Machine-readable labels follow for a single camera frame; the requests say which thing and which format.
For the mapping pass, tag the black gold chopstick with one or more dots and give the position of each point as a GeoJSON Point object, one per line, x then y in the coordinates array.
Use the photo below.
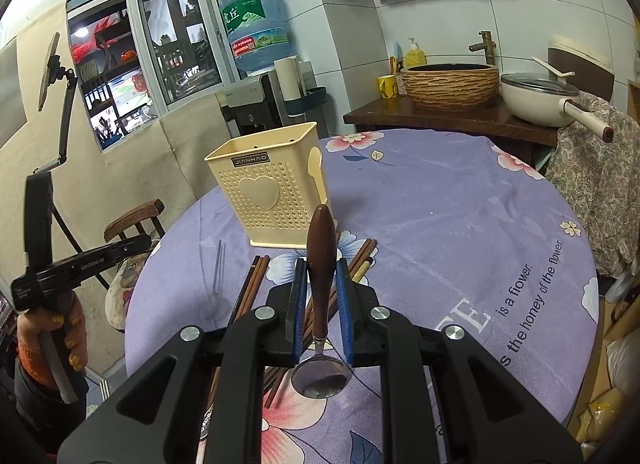
{"type": "Point", "coordinates": [362, 270]}

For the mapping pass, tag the window with sliding frame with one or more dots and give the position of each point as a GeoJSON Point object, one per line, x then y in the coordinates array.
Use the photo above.
{"type": "Point", "coordinates": [137, 60]}

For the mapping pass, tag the wooden chair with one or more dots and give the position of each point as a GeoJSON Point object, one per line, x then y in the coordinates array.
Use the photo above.
{"type": "Point", "coordinates": [133, 219]}

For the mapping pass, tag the brass faucet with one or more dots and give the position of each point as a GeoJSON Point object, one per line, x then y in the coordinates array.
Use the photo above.
{"type": "Point", "coordinates": [487, 45]}

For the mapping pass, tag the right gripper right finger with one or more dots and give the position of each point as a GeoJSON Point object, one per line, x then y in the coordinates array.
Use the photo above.
{"type": "Point", "coordinates": [392, 345]}

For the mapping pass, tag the woven basket sink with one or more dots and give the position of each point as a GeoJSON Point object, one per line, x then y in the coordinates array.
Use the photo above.
{"type": "Point", "coordinates": [451, 87]}

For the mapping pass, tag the cream plastic utensil holder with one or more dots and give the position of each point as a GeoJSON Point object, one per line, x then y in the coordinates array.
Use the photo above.
{"type": "Point", "coordinates": [273, 181]}

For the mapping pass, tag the cream pan with lid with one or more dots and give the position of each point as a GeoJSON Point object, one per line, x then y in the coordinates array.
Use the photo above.
{"type": "Point", "coordinates": [550, 103]}

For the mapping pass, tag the yellow soap bottle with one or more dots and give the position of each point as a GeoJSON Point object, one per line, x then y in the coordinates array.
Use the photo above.
{"type": "Point", "coordinates": [415, 57]}

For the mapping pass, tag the purple floral tablecloth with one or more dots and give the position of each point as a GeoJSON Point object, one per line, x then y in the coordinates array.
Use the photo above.
{"type": "Point", "coordinates": [465, 234]}

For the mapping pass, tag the wooden handle steel spoon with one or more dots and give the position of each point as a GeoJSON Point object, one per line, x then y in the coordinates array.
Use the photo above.
{"type": "Point", "coordinates": [320, 376]}

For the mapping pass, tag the left hand yellow nails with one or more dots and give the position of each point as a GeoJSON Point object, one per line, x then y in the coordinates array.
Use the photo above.
{"type": "Point", "coordinates": [38, 328]}

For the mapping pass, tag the phone on stand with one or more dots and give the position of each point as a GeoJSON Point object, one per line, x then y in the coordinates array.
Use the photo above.
{"type": "Point", "coordinates": [53, 72]}

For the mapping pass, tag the water dispenser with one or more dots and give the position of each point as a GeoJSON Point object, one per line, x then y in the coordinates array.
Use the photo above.
{"type": "Point", "coordinates": [257, 104]}

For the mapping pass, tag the brown wooden chopstick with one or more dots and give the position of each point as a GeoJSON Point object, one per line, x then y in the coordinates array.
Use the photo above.
{"type": "Point", "coordinates": [257, 278]}
{"type": "Point", "coordinates": [244, 290]}
{"type": "Point", "coordinates": [275, 376]}

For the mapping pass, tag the blue water jug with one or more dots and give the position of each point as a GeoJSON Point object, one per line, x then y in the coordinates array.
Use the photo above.
{"type": "Point", "coordinates": [257, 33]}

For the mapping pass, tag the rice cooker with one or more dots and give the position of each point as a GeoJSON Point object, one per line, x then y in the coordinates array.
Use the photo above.
{"type": "Point", "coordinates": [593, 72]}

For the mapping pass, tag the floral cloth on chair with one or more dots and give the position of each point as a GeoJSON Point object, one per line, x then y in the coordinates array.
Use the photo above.
{"type": "Point", "coordinates": [600, 181]}

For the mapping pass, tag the yellow mug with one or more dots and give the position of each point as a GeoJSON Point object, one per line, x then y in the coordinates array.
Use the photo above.
{"type": "Point", "coordinates": [388, 87]}

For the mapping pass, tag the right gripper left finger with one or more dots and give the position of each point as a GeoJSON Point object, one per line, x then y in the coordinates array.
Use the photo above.
{"type": "Point", "coordinates": [271, 335]}

